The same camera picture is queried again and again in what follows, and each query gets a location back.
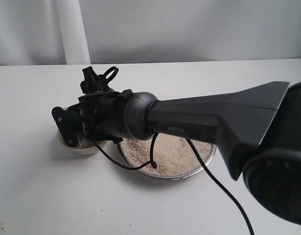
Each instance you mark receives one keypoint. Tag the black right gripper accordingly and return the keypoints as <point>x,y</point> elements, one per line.
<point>99,115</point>

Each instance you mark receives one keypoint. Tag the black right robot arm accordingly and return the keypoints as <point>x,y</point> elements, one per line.
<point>257,131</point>

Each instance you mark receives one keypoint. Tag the white uncooked rice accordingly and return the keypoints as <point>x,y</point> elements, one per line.
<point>85,144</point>

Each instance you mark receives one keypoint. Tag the small white ceramic bowl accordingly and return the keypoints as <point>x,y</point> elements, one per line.
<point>81,152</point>

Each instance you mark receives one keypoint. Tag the rice in steel tray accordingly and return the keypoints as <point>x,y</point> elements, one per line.
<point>169,156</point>

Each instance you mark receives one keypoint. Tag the large steel round tray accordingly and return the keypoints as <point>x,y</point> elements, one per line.
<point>130,161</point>

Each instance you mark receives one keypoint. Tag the white backdrop curtain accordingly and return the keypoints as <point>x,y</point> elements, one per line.
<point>54,32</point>

